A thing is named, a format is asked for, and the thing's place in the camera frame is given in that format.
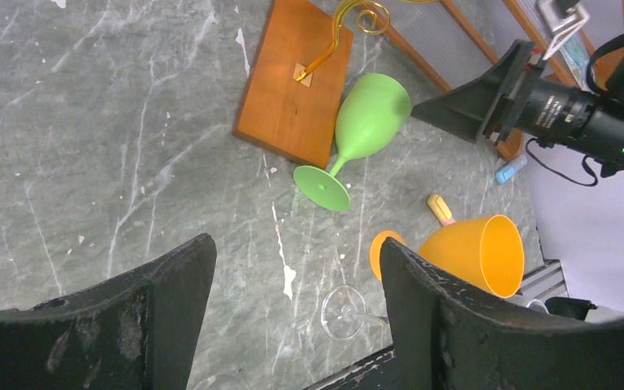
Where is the yellow pink highlighter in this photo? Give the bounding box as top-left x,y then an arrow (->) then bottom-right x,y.
426,193 -> 456,226

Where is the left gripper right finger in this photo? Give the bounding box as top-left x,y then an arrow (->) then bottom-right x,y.
317,238 -> 624,389

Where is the green plastic wine glass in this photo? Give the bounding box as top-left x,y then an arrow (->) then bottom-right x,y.
292,73 -> 413,211

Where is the wooden shelf rack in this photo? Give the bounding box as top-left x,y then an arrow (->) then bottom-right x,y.
382,0 -> 624,163

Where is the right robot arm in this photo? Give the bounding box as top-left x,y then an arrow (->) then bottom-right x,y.
411,40 -> 624,187

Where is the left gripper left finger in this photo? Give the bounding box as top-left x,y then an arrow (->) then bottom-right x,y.
0,234 -> 217,389

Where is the clear wine glass centre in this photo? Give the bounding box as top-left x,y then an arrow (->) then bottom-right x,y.
320,284 -> 389,341

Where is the blue blister pack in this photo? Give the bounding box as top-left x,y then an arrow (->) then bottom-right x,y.
558,32 -> 591,91

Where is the blue marker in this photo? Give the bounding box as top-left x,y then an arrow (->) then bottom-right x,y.
494,154 -> 527,184

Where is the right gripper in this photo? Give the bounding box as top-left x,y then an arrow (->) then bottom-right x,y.
411,40 -> 624,172

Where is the orange plastic wine glass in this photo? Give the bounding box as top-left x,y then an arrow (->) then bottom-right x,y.
369,214 -> 527,300

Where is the gold wine glass rack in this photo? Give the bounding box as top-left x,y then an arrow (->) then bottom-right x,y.
233,1 -> 390,171

